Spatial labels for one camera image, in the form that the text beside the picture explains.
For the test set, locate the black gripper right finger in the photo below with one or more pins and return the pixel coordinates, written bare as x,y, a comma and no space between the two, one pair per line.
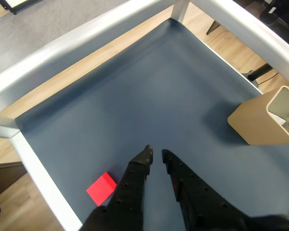
197,199

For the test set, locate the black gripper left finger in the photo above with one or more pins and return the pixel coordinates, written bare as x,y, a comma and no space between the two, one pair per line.
132,187

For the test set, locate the red cube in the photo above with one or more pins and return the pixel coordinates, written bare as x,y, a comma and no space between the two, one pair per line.
100,190

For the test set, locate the beige square box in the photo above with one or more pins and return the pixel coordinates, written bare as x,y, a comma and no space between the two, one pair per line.
250,122

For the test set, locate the dark brown furniture panel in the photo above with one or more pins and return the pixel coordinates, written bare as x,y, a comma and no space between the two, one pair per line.
4,178

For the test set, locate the black tripod stand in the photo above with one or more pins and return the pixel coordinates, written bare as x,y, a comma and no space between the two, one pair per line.
258,72

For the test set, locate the narrow dark cabinet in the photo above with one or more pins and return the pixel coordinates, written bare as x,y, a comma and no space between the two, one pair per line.
212,27

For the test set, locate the black framed white panel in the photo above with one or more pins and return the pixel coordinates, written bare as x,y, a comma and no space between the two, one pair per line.
19,3

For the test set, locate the silver metal table frame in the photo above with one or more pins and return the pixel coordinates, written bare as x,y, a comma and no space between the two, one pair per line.
62,48

